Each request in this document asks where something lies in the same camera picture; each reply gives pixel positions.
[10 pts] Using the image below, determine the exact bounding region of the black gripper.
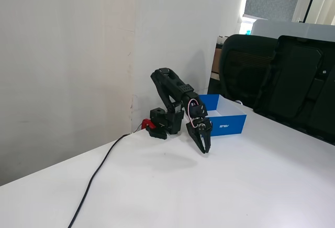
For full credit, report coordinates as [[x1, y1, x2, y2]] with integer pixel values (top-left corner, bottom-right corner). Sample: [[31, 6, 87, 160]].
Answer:
[[186, 117, 214, 156]]

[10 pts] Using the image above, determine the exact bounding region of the blue white cardboard box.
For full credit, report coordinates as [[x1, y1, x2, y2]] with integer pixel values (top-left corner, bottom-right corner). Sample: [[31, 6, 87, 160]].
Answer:
[[198, 94, 248, 138]]

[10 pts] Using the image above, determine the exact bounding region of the brown cardboard box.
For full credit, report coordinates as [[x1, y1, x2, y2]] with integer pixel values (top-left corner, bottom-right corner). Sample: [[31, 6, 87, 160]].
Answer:
[[210, 35, 229, 81]]

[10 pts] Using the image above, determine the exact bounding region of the red clamp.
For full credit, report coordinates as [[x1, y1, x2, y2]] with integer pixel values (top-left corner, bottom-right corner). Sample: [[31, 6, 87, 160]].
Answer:
[[141, 118, 155, 130]]

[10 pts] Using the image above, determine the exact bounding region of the black office chair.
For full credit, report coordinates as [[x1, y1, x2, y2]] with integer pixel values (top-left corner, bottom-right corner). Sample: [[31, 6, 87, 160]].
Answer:
[[207, 33, 278, 109]]

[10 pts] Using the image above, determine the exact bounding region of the black plastic tray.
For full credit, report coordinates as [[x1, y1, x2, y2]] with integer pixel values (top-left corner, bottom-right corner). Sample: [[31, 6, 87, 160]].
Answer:
[[252, 35, 335, 145]]

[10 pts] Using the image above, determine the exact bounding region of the white translucent storage container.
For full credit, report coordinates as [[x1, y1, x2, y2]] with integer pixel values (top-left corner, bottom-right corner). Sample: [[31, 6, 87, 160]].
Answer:
[[250, 19, 335, 43]]

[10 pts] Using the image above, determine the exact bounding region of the white red servo wire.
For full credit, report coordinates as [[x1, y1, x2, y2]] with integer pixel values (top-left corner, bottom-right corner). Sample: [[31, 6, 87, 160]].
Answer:
[[187, 98, 202, 129]]

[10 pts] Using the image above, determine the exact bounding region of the black power cable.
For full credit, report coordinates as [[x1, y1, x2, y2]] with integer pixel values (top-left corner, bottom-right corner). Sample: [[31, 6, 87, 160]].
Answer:
[[67, 132, 132, 228]]

